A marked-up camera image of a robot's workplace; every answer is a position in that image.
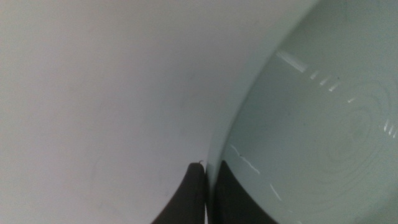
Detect pale green shallow bowl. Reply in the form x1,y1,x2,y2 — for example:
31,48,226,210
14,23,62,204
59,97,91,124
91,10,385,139
206,0,398,224

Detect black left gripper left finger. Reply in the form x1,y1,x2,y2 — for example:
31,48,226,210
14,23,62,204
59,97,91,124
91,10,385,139
151,162,208,224

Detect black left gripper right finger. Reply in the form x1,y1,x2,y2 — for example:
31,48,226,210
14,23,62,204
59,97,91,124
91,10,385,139
211,160,278,224

